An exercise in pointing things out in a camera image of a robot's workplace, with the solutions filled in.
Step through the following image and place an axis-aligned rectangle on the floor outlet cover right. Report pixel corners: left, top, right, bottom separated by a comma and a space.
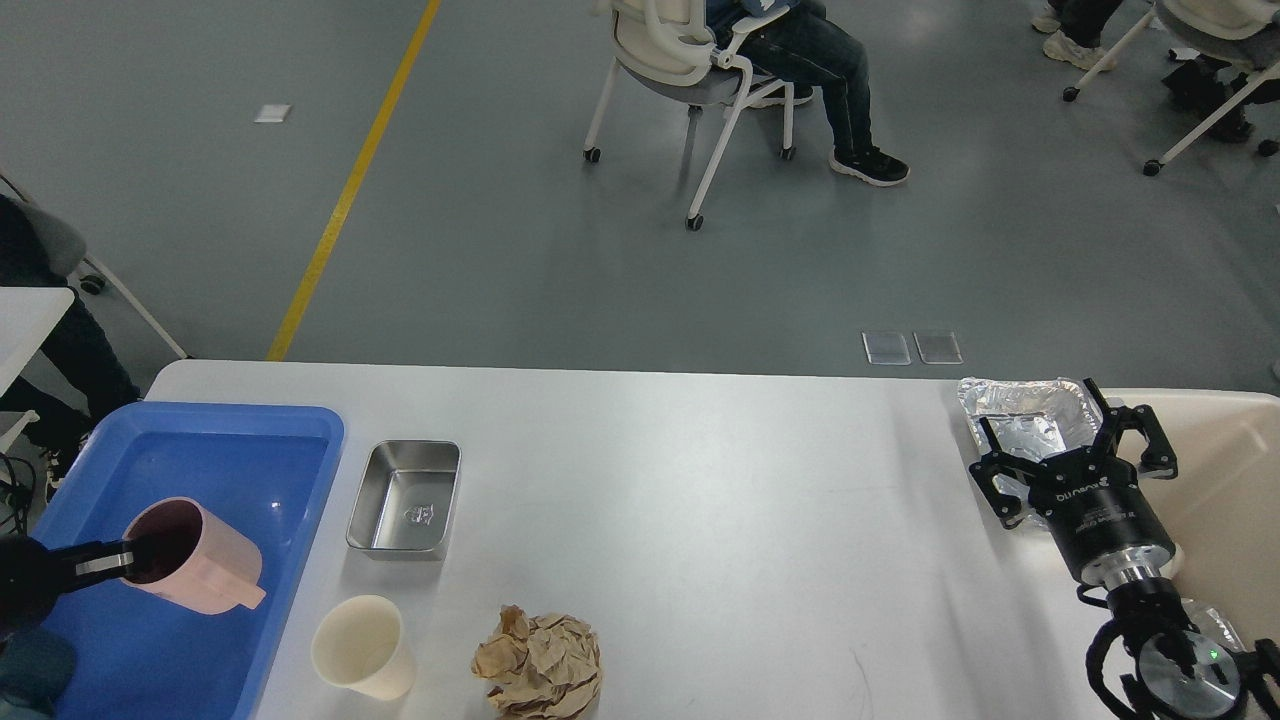
911, 331, 965, 365

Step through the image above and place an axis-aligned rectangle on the crumpled brown paper ball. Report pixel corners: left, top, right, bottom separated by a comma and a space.
470, 605, 603, 719

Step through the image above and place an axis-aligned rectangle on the floor outlet cover left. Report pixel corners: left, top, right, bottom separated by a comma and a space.
861, 331, 913, 366

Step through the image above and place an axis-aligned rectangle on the aluminium foil tray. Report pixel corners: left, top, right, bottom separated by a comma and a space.
957, 377, 1103, 462

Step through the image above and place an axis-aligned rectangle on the white side table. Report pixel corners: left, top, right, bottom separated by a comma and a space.
1, 287, 76, 393

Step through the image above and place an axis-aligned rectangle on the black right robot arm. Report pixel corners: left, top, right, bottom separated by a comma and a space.
959, 378, 1277, 719

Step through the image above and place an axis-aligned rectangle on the blue plastic tray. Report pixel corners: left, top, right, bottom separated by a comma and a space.
32, 402, 344, 719

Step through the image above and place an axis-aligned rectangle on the person in beige sweater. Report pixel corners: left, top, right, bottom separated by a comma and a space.
704, 1, 909, 187

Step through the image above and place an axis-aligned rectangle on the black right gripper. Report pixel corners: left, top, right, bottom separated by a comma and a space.
968, 377, 1179, 585

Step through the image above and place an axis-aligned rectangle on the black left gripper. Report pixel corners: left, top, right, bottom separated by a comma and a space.
1, 536, 141, 641

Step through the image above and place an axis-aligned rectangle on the grey chair at left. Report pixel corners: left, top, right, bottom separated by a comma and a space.
1, 173, 195, 359

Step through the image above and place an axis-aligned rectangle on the pink plastic mug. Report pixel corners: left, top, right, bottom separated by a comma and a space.
123, 497, 266, 615

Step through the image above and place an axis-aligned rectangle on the cream paper cup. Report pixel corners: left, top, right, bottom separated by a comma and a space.
310, 594, 417, 701

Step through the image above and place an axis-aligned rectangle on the floor outlet cover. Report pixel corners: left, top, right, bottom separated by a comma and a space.
911, 331, 965, 365
861, 331, 913, 366

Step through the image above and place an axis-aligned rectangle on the white chair right background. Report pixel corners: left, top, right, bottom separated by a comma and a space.
1061, 1, 1279, 177

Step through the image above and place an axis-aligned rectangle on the stainless steel rectangular tin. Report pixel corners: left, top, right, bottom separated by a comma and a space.
346, 439, 461, 562

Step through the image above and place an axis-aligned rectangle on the beige plastic bin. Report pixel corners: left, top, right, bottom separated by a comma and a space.
1105, 388, 1279, 643

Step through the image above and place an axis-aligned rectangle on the white office chair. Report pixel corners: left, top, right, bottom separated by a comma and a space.
582, 1, 796, 231

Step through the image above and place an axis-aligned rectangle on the seated person right background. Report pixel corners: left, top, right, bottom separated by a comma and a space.
1030, 1, 1123, 70

